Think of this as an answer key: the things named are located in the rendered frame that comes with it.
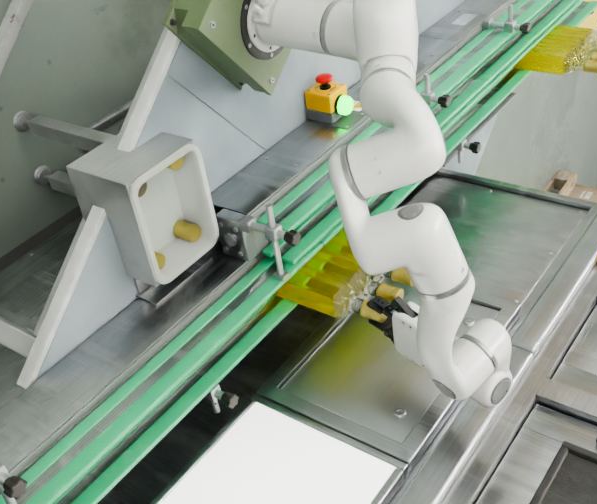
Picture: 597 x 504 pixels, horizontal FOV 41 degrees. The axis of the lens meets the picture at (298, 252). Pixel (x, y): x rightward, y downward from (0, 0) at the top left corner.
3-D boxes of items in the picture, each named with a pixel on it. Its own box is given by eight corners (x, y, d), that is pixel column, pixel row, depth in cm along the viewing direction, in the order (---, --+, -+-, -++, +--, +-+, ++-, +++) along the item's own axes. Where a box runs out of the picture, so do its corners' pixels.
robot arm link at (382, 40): (359, 119, 124) (347, 22, 114) (365, 49, 142) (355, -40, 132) (421, 114, 122) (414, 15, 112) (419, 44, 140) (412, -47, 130)
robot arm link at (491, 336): (477, 367, 121) (516, 326, 124) (426, 335, 128) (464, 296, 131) (491, 419, 131) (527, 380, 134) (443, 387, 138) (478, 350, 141)
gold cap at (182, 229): (181, 239, 156) (197, 245, 154) (170, 234, 153) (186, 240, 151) (188, 222, 156) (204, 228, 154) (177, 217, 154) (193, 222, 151)
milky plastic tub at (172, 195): (128, 277, 149) (160, 291, 144) (94, 175, 136) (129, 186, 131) (189, 229, 160) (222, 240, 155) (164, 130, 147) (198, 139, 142)
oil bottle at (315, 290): (261, 291, 164) (347, 323, 152) (256, 270, 160) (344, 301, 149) (277, 276, 167) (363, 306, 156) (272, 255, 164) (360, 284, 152)
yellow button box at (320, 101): (306, 119, 183) (332, 124, 179) (302, 89, 179) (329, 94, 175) (323, 106, 188) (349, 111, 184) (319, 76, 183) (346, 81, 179)
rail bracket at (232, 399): (179, 403, 152) (232, 429, 145) (171, 377, 148) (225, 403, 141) (193, 389, 155) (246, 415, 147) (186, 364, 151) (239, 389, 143)
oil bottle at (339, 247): (293, 259, 171) (378, 288, 159) (289, 238, 167) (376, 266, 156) (308, 245, 174) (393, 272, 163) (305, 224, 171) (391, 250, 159)
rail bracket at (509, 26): (479, 30, 217) (526, 36, 210) (479, 4, 213) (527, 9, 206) (486, 25, 220) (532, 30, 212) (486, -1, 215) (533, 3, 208)
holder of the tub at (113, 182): (134, 298, 153) (163, 310, 148) (94, 175, 137) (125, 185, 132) (193, 250, 163) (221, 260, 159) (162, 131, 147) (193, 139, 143)
